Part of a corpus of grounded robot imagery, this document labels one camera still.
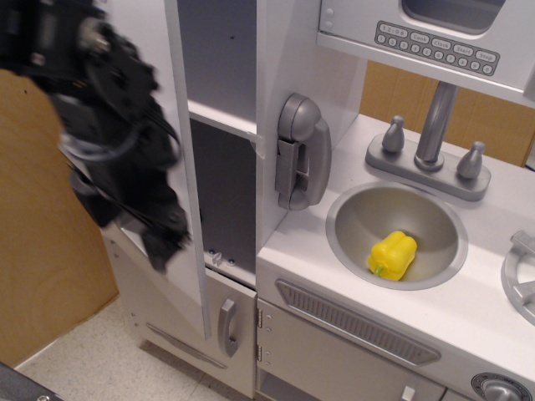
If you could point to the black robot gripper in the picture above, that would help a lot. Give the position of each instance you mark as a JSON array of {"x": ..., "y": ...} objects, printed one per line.
[{"x": 132, "y": 176}]

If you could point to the white fridge door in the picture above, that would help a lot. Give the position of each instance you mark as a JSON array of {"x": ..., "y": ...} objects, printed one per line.
[{"x": 153, "y": 27}]

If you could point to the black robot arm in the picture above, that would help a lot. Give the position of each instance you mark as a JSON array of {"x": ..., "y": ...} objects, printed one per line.
[{"x": 117, "y": 140}]

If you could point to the white lower freezer door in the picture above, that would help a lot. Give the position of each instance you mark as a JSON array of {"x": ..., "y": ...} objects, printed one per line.
[{"x": 234, "y": 317}]

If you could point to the brown wooden board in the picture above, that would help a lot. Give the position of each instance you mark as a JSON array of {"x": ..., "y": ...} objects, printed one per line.
[{"x": 54, "y": 269}]

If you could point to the white magnetic door catch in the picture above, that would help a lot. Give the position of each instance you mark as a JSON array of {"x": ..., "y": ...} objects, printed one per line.
[{"x": 217, "y": 259}]

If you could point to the white toy kitchen cabinet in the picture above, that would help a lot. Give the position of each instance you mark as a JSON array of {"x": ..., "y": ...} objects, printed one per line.
[{"x": 247, "y": 59}]

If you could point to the black case corner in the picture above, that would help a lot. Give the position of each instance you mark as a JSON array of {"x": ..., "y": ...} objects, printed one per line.
[{"x": 17, "y": 387}]

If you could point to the silver round sink bowl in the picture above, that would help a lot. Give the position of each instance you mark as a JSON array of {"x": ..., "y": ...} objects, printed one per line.
[{"x": 367, "y": 214}]

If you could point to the silver vent grille panel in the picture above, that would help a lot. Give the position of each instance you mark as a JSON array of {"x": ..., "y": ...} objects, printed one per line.
[{"x": 357, "y": 326}]

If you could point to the yellow toy bell pepper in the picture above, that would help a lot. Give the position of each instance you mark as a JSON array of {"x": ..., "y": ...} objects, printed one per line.
[{"x": 391, "y": 257}]

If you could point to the silver toy faucet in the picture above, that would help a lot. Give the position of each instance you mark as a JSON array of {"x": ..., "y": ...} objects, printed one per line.
[{"x": 423, "y": 161}]

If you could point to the brown cardboard backing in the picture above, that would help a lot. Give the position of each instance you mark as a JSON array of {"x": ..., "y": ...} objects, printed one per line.
[{"x": 506, "y": 128}]

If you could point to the silver oven knob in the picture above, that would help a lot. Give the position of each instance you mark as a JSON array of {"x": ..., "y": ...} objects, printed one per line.
[{"x": 497, "y": 387}]

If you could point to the silver stove burner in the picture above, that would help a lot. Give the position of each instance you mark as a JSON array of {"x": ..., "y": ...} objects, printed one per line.
[{"x": 517, "y": 275}]

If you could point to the toy microwave with keypad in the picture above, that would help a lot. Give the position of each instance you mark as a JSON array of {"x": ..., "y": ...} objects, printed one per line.
[{"x": 486, "y": 46}]

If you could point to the silver lower door handle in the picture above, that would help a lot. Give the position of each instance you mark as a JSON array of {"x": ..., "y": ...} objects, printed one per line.
[{"x": 227, "y": 344}]

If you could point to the grey toy wall phone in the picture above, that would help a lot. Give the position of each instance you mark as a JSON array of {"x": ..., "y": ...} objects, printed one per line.
[{"x": 304, "y": 154}]

